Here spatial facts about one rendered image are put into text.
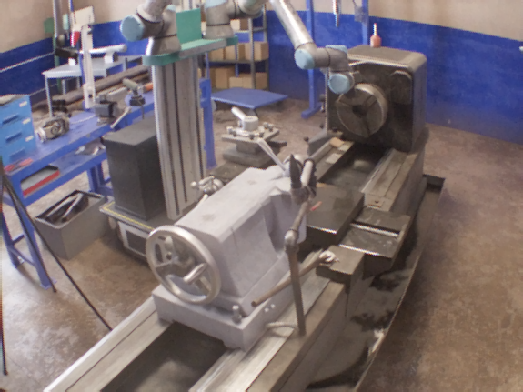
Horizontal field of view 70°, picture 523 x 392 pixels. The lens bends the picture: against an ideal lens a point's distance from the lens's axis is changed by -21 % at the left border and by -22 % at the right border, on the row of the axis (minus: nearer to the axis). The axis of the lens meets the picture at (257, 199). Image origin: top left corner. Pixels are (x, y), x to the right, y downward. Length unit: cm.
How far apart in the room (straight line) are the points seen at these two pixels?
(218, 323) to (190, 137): 184
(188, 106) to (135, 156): 44
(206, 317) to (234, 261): 18
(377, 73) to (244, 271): 148
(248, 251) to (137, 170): 165
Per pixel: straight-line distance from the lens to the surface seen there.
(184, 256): 111
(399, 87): 232
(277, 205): 131
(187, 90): 279
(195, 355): 140
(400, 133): 244
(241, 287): 119
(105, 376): 125
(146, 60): 236
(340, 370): 176
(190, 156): 293
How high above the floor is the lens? 175
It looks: 28 degrees down
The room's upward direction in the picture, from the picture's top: 3 degrees counter-clockwise
